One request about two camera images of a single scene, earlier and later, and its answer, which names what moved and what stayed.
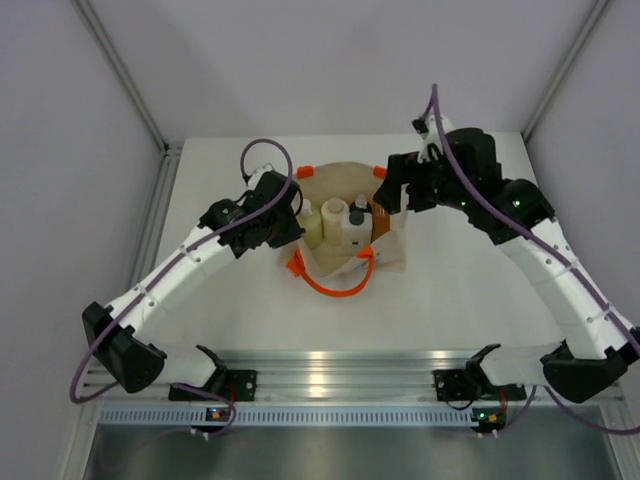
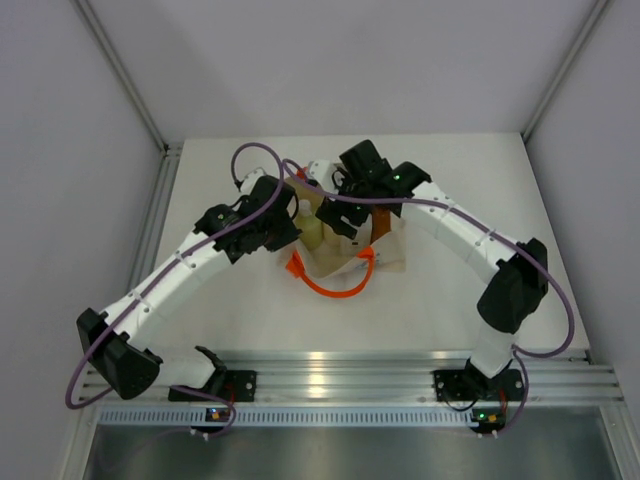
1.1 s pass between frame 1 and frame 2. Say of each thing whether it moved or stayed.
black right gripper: moved
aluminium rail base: stayed
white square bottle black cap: stayed
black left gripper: stayed
